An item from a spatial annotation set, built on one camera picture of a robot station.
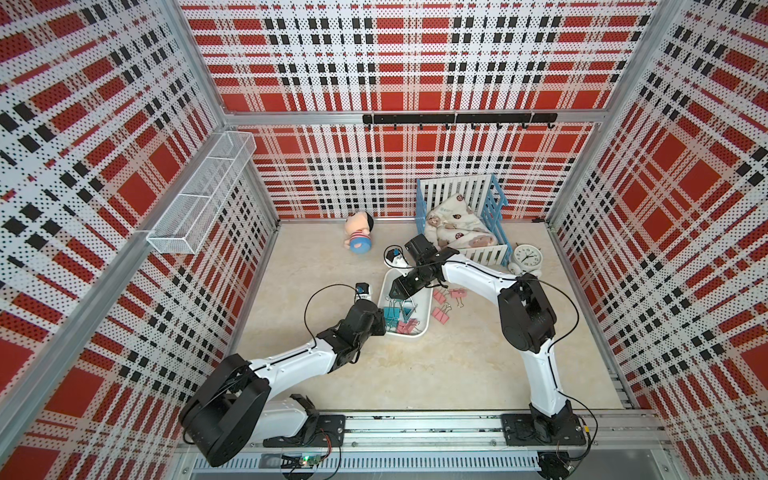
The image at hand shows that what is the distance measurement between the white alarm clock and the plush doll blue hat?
529 mm

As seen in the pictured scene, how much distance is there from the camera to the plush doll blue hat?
1.08 m

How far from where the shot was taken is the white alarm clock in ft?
3.39

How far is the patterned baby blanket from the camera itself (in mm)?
1116

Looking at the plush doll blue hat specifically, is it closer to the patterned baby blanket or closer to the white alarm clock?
the patterned baby blanket

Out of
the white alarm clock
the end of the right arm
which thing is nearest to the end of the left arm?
the end of the right arm

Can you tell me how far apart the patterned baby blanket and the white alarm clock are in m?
0.09

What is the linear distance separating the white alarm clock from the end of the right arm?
36cm

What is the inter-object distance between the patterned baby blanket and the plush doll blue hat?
230 millimetres

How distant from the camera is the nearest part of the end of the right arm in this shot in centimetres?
73
